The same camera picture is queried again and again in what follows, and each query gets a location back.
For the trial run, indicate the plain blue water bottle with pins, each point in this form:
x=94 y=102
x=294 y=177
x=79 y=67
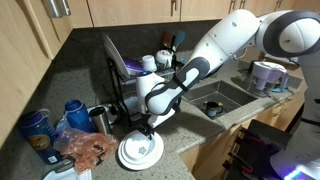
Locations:
x=78 y=116

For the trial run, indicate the blue bottle with yellow label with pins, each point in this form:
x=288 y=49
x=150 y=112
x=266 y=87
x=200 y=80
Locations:
x=36 y=133

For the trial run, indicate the plain white mug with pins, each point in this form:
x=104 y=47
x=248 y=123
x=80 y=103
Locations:
x=149 y=62

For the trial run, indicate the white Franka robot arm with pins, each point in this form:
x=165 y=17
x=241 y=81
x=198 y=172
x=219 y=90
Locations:
x=233 y=36

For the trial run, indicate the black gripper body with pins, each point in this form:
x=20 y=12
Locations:
x=149 y=126

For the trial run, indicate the large white upright plate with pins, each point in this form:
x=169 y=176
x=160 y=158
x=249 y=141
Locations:
x=115 y=55

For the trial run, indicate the wooden base cabinet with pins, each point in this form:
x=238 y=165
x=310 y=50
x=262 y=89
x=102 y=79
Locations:
x=206 y=153

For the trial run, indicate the black stand with red clamps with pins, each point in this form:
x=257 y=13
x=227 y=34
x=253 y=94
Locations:
x=263 y=133

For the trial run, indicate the white mug with red print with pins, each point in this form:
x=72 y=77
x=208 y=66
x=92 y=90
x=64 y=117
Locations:
x=163 y=58

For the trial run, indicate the teal sponge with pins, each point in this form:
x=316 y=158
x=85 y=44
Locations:
x=280 y=89

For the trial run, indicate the stainless steel sink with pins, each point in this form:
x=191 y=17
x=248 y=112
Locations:
x=233 y=95

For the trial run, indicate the dark blue mug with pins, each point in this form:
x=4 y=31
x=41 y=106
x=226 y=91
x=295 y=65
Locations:
x=212 y=109

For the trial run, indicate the teal spatula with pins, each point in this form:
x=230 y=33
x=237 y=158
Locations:
x=179 y=37

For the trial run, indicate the clear plastic container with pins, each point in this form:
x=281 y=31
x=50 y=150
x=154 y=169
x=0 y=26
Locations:
x=130 y=101

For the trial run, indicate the white plastic container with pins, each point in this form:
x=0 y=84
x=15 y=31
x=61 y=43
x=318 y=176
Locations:
x=66 y=175

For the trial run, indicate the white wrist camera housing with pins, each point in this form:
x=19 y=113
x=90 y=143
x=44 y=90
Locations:
x=162 y=117

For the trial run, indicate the crumpled plastic bag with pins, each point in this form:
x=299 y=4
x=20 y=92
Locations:
x=86 y=146

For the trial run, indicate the wooden wall cabinet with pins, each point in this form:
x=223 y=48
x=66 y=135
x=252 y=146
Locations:
x=133 y=11
x=16 y=50

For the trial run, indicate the white plate stack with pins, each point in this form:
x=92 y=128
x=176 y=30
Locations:
x=158 y=156

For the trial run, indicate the white bowl with flower print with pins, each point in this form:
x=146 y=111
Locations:
x=138 y=148

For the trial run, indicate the red spatula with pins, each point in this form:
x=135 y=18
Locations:
x=166 y=38

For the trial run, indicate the purple bowl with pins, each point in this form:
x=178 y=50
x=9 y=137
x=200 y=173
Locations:
x=132 y=64

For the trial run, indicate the framed text sign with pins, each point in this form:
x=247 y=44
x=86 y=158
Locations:
x=280 y=58

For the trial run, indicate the stainless steel tumbler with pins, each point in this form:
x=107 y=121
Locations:
x=100 y=121

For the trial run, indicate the white water filter pitcher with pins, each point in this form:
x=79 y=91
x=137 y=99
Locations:
x=266 y=76

